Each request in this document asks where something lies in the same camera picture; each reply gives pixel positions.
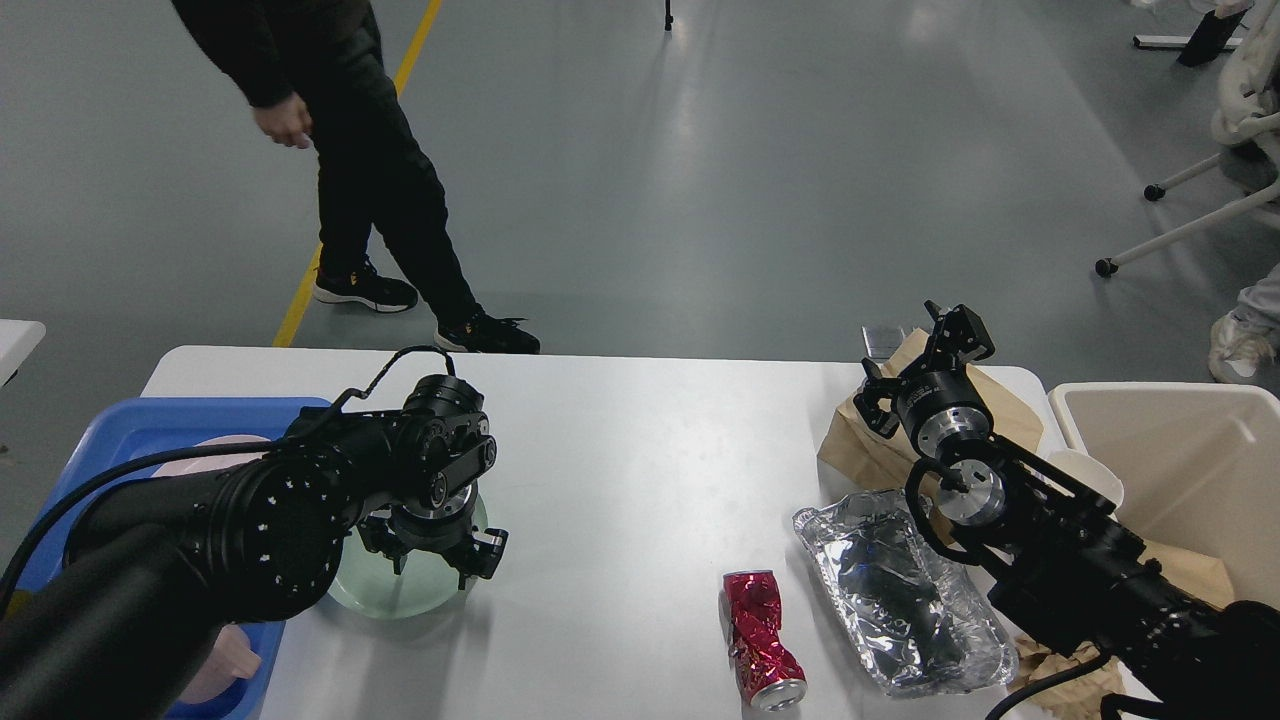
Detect pink mug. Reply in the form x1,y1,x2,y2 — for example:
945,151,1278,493
178,625,262,705

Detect white side table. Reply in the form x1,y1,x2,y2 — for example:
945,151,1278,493
0,318,47,386

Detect pink plate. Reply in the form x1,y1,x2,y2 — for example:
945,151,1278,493
152,434,268,477

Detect crumpled brown paper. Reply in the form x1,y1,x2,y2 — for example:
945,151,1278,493
1010,641,1129,720

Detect beige plastic bin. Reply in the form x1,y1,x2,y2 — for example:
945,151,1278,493
1050,382,1279,606

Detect brown paper in bin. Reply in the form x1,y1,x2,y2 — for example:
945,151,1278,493
1140,541,1236,609

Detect white paper cup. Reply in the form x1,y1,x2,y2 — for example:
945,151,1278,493
1047,448,1125,509

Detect aluminium foil tray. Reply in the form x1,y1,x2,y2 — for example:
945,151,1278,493
792,489,1019,700

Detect brown paper bag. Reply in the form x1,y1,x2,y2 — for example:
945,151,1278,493
817,364,1046,495

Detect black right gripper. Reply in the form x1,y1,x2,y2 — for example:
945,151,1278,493
854,300,996,460

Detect person in black trousers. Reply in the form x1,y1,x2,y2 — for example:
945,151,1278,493
174,1,541,354

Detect crushed red can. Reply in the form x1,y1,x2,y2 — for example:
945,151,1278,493
722,570,808,712

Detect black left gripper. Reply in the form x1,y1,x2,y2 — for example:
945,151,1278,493
356,486,509,591

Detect green plate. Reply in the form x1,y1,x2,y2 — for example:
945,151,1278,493
328,498,490,620

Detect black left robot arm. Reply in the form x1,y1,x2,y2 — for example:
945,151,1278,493
3,357,508,719

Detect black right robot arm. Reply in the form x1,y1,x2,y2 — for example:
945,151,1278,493
852,301,1279,719

